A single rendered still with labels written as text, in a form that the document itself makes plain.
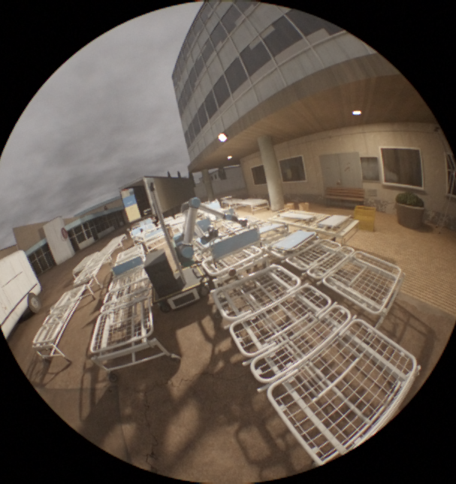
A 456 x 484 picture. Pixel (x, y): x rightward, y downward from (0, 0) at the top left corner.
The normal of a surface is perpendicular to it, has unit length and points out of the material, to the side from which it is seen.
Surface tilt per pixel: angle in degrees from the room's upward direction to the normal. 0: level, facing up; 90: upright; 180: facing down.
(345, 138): 90
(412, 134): 90
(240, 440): 0
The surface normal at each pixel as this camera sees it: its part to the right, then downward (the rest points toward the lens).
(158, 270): 0.43, 0.24
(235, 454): -0.22, -0.91
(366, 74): -0.87, 0.35
